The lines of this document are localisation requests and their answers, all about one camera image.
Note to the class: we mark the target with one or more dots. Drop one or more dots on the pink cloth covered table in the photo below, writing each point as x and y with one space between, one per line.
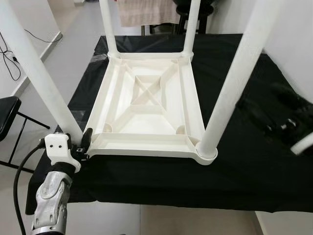
146 12

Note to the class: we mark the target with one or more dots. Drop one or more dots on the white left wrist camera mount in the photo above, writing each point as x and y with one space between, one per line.
58 144

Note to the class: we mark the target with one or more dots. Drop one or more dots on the black chair seat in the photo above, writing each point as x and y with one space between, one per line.
9 115

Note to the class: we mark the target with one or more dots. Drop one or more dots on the white plastic table top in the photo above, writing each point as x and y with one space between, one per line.
146 112

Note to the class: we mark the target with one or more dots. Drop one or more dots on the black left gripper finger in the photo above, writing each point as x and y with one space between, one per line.
87 139

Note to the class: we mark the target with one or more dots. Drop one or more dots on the black cloth table cover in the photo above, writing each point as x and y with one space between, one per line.
171 181

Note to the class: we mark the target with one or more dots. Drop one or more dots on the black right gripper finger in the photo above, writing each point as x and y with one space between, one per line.
289 96
258 118

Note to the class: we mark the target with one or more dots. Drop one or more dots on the clear adhesive tape patch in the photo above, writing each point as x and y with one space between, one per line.
99 56

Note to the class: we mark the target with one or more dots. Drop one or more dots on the black wooden stool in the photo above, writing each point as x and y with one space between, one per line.
203 12

